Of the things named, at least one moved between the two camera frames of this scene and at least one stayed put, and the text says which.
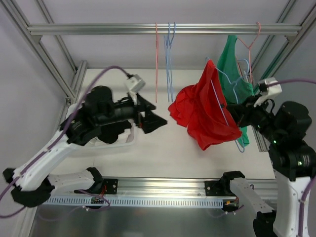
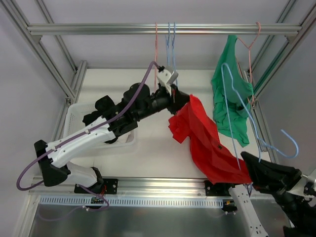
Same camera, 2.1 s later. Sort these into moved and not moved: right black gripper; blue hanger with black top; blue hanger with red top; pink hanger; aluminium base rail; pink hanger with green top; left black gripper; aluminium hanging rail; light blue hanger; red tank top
Moved: left black gripper; right black gripper; red tank top; blue hanger with red top; blue hanger with black top
Not moved: pink hanger with green top; aluminium hanging rail; aluminium base rail; pink hanger; light blue hanger
